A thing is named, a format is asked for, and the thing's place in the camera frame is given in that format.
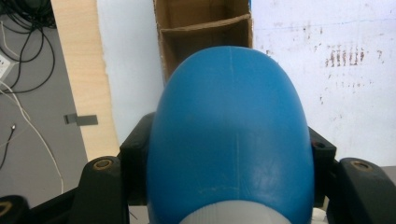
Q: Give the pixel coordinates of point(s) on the blue cardboard box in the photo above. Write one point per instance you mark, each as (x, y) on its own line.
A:
(202, 40)

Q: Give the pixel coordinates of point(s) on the white table mat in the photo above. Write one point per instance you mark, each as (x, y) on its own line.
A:
(342, 109)

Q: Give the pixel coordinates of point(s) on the blue bottle with white cap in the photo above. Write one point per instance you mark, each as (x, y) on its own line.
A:
(230, 133)

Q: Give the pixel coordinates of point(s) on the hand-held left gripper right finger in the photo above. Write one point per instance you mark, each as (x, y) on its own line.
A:
(322, 161)

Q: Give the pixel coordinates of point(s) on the grey tape strip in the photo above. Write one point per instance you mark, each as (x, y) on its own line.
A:
(84, 120)

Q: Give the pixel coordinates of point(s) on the white power strip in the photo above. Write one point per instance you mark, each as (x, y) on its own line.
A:
(4, 65)

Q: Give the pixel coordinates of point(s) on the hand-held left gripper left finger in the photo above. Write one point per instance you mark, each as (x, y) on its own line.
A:
(137, 161)

